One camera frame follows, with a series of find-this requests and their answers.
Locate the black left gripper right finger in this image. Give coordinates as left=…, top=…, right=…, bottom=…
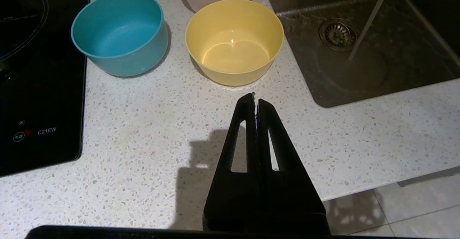
left=256, top=98, right=330, bottom=234

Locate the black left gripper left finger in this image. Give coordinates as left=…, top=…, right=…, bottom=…
left=203, top=93, right=262, bottom=231

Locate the blue plastic bowl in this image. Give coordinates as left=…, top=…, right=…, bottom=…
left=71, top=0, right=169, bottom=78

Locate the stainless steel sink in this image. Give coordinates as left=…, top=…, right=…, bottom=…
left=261, top=0, right=460, bottom=109

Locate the metal sink drain strainer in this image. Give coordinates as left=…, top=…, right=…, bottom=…
left=318, top=18, right=362, bottom=52

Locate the yellow plastic bowl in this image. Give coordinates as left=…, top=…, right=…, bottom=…
left=185, top=0, right=284, bottom=87

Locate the running water stream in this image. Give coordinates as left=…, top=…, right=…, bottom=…
left=347, top=0, right=396, bottom=62

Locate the black induction cooktop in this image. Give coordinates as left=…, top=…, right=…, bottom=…
left=0, top=0, right=91, bottom=178

